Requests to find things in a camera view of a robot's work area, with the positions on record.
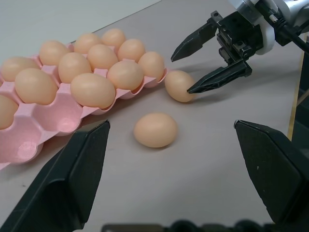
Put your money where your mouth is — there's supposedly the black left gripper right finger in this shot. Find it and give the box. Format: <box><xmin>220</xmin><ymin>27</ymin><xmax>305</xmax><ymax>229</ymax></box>
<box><xmin>233</xmin><ymin>119</ymin><xmax>309</xmax><ymax>226</ymax></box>

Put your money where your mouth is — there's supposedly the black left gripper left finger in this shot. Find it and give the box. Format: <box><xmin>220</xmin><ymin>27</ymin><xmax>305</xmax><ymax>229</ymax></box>
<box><xmin>0</xmin><ymin>119</ymin><xmax>111</xmax><ymax>232</ymax></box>

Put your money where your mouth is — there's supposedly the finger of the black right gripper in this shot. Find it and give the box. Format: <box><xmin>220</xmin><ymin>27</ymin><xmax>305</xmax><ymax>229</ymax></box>
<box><xmin>170</xmin><ymin>11</ymin><xmax>223</xmax><ymax>63</ymax></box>
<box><xmin>186</xmin><ymin>59</ymin><xmax>253</xmax><ymax>95</ymax></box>

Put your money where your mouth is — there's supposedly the beige egg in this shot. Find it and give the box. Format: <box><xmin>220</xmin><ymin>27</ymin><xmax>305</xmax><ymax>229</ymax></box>
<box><xmin>138</xmin><ymin>51</ymin><xmax>165</xmax><ymax>82</ymax></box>
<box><xmin>70</xmin><ymin>73</ymin><xmax>116</xmax><ymax>109</ymax></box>
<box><xmin>117</xmin><ymin>38</ymin><xmax>146</xmax><ymax>63</ymax></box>
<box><xmin>0</xmin><ymin>56</ymin><xmax>42</xmax><ymax>82</ymax></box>
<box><xmin>39</xmin><ymin>40</ymin><xmax>71</xmax><ymax>66</ymax></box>
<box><xmin>0</xmin><ymin>94</ymin><xmax>19</xmax><ymax>130</ymax></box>
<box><xmin>14</xmin><ymin>68</ymin><xmax>59</xmax><ymax>106</ymax></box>
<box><xmin>107</xmin><ymin>60</ymin><xmax>144</xmax><ymax>91</ymax></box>
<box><xmin>101</xmin><ymin>28</ymin><xmax>126</xmax><ymax>48</ymax></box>
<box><xmin>58</xmin><ymin>52</ymin><xmax>93</xmax><ymax>84</ymax></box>
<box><xmin>87</xmin><ymin>44</ymin><xmax>119</xmax><ymax>71</ymax></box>
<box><xmin>133</xmin><ymin>113</ymin><xmax>179</xmax><ymax>148</ymax></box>
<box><xmin>164</xmin><ymin>70</ymin><xmax>197</xmax><ymax>103</ymax></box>
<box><xmin>73</xmin><ymin>32</ymin><xmax>103</xmax><ymax>55</ymax></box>

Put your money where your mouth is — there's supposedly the pink egg tray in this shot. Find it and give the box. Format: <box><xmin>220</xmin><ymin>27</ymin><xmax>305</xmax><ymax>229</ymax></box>
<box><xmin>0</xmin><ymin>42</ymin><xmax>171</xmax><ymax>171</ymax></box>

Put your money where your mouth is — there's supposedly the dark panel with gold edge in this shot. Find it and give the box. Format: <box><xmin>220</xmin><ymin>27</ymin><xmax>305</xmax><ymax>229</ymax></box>
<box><xmin>286</xmin><ymin>31</ymin><xmax>309</xmax><ymax>155</ymax></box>

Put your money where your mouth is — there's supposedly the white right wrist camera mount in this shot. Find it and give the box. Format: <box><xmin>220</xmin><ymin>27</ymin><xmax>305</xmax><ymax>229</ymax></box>
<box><xmin>251</xmin><ymin>13</ymin><xmax>276</xmax><ymax>57</ymax></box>

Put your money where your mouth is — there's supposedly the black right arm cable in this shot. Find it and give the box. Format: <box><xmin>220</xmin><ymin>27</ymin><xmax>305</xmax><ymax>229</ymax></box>
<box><xmin>259</xmin><ymin>0</ymin><xmax>309</xmax><ymax>53</ymax></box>

